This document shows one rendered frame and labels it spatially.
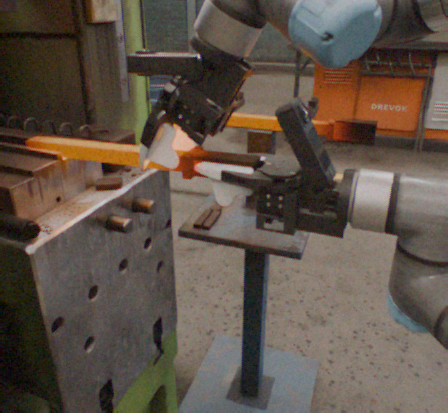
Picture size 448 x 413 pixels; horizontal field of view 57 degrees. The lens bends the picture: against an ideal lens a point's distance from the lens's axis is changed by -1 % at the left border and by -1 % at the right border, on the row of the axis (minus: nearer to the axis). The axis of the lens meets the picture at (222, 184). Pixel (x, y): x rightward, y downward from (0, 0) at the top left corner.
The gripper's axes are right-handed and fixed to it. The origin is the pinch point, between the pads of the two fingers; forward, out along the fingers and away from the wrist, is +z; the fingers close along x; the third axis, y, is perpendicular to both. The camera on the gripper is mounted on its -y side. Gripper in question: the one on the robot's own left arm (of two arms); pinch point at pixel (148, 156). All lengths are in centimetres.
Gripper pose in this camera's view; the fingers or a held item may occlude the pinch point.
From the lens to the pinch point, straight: 62.8
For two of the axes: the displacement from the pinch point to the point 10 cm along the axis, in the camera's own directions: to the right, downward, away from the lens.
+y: 8.0, 5.9, -1.1
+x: 3.9, -3.8, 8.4
